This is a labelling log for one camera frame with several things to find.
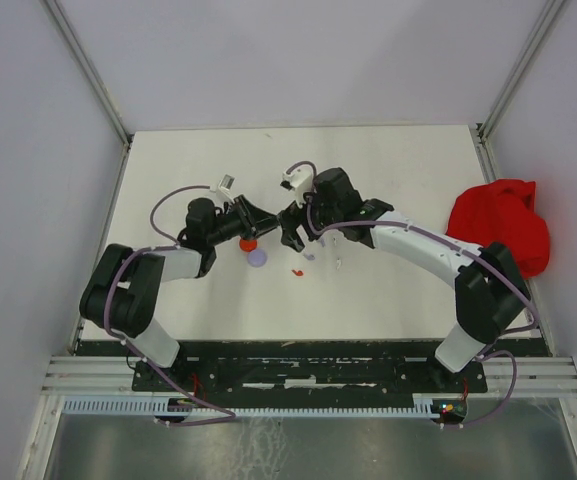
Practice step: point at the white cable duct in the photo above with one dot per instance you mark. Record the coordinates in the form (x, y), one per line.
(165, 406)

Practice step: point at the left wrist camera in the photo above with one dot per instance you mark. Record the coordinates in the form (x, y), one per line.
(223, 188)

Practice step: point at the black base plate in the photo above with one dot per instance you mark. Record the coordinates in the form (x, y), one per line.
(297, 374)

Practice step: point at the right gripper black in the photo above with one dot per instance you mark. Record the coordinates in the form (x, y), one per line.
(289, 219)

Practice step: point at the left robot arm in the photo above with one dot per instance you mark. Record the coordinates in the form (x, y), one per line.
(122, 292)

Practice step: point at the orange charging case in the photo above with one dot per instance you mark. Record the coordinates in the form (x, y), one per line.
(247, 245)

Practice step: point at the red cloth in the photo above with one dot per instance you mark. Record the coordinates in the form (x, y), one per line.
(504, 211)

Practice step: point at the purple charging case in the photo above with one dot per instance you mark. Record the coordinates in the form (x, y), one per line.
(257, 258)

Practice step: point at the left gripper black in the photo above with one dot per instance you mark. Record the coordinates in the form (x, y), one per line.
(262, 221)

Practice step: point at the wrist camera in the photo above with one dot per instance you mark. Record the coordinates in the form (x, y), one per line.
(223, 188)
(297, 180)

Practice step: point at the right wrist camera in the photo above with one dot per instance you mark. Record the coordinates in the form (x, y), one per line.
(297, 180)

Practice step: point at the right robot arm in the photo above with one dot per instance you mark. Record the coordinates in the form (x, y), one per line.
(490, 292)

